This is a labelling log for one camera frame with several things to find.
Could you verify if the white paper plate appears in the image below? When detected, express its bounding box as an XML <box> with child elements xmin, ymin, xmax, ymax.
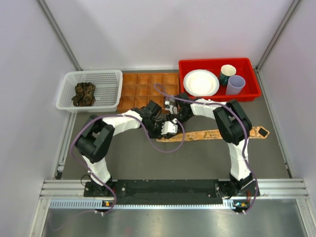
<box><xmin>183</xmin><ymin>69</ymin><xmax>220</xmax><ymax>97</ymax></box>

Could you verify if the green cup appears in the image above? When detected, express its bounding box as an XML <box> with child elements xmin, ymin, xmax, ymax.
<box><xmin>219</xmin><ymin>64</ymin><xmax>237</xmax><ymax>86</ymax></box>

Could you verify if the white perforated plastic basket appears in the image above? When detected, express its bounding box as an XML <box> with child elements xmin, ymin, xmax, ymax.
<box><xmin>56</xmin><ymin>70</ymin><xmax>123</xmax><ymax>113</ymax></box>

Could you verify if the purple cable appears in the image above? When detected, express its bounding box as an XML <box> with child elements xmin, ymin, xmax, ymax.
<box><xmin>69</xmin><ymin>114</ymin><xmax>186</xmax><ymax>217</ymax></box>
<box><xmin>154</xmin><ymin>83</ymin><xmax>259</xmax><ymax>214</ymax></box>

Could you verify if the red plastic bin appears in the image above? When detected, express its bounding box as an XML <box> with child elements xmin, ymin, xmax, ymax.
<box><xmin>178</xmin><ymin>58</ymin><xmax>261</xmax><ymax>102</ymax></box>

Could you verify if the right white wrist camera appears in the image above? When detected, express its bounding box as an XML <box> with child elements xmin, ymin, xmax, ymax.
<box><xmin>163</xmin><ymin>96</ymin><xmax>178</xmax><ymax>115</ymax></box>

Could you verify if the orange compartment tray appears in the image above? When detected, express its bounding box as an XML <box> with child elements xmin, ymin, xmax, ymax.
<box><xmin>118</xmin><ymin>73</ymin><xmax>180</xmax><ymax>113</ymax></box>

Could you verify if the lavender plastic cup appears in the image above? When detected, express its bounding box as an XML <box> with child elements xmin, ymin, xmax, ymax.
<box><xmin>226</xmin><ymin>75</ymin><xmax>246</xmax><ymax>95</ymax></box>

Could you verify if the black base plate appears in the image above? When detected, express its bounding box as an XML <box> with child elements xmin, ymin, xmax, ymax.
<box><xmin>83</xmin><ymin>178</ymin><xmax>260</xmax><ymax>205</ymax></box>

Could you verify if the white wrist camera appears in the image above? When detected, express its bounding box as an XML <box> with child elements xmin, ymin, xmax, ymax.
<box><xmin>161</xmin><ymin>119</ymin><xmax>178</xmax><ymax>135</ymax></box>
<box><xmin>163</xmin><ymin>96</ymin><xmax>178</xmax><ymax>115</ymax></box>

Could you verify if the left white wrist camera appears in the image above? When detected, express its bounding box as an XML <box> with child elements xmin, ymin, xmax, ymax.
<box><xmin>161</xmin><ymin>119</ymin><xmax>178</xmax><ymax>135</ymax></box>

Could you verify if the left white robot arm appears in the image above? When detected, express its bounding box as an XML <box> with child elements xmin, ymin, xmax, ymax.
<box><xmin>75</xmin><ymin>101</ymin><xmax>179</xmax><ymax>196</ymax></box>

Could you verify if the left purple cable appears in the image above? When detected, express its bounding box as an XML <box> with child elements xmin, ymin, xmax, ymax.
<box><xmin>69</xmin><ymin>114</ymin><xmax>186</xmax><ymax>217</ymax></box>

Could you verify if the orange patterned tie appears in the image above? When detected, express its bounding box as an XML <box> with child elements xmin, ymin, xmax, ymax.
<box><xmin>156</xmin><ymin>126</ymin><xmax>270</xmax><ymax>142</ymax></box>

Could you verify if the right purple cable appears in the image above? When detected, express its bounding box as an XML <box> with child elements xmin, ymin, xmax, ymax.
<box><xmin>154</xmin><ymin>83</ymin><xmax>259</xmax><ymax>214</ymax></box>

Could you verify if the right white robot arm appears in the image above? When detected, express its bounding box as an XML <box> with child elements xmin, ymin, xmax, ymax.
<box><xmin>174</xmin><ymin>93</ymin><xmax>253</xmax><ymax>196</ymax></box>

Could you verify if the slotted cable duct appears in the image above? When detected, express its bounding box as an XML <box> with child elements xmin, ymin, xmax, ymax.
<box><xmin>49</xmin><ymin>199</ymin><xmax>246</xmax><ymax>210</ymax></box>

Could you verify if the dark camouflage tie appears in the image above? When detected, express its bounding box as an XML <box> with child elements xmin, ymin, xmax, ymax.
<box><xmin>72</xmin><ymin>82</ymin><xmax>96</xmax><ymax>107</ymax></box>

